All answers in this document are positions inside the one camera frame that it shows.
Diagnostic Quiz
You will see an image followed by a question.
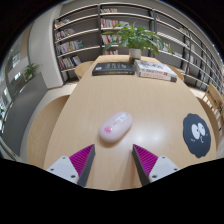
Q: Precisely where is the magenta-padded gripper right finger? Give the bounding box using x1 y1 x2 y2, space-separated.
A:
131 143 181 187

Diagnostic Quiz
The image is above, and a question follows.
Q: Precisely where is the pink computer mouse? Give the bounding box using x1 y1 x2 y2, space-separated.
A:
98 111 134 144

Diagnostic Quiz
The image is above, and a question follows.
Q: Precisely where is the light wooden frame chair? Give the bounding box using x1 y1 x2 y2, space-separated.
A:
199 83 224 118

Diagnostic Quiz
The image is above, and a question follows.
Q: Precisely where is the black cartoon-face mouse pad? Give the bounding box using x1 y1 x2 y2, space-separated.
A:
182 113 212 159

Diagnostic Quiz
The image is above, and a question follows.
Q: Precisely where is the white illustrated book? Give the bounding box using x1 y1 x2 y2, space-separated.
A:
134 59 178 80

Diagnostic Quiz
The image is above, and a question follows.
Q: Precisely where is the black hardcover book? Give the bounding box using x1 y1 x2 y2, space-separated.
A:
91 61 136 77

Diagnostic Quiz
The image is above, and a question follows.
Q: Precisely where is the grey bookshelf unit with books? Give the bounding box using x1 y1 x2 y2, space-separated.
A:
52 2 224 98

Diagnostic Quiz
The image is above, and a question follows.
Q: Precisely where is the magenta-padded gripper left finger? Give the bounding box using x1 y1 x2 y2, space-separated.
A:
45 143 97 188

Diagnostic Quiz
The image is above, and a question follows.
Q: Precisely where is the red-spined book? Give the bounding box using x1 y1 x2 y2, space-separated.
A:
138 71 178 83

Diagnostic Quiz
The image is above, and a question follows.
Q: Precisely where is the green plant in white pot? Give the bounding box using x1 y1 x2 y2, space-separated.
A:
101 22 174 65

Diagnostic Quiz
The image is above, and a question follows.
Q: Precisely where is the small green potted plant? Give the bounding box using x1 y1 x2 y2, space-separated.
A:
23 62 41 82

